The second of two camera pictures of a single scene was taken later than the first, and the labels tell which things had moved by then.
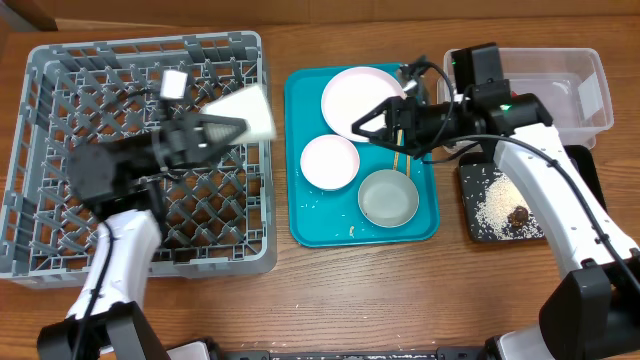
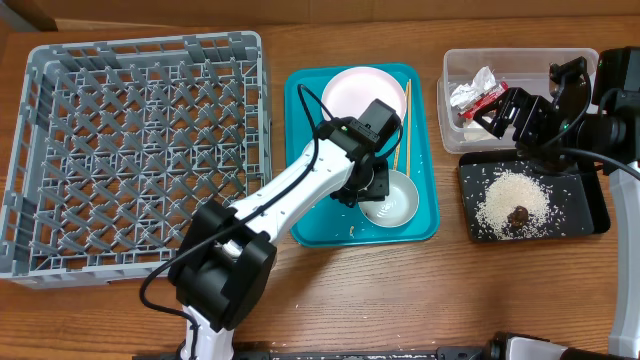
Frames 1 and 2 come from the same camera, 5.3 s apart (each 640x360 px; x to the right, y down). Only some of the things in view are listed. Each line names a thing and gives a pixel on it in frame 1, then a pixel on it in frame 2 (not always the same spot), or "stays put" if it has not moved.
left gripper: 187,139 → 381,191
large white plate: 353,92 stays put
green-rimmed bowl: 388,198 stays put
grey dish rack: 217,218 stays put
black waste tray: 497,211 stays put
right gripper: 404,123 → 523,116
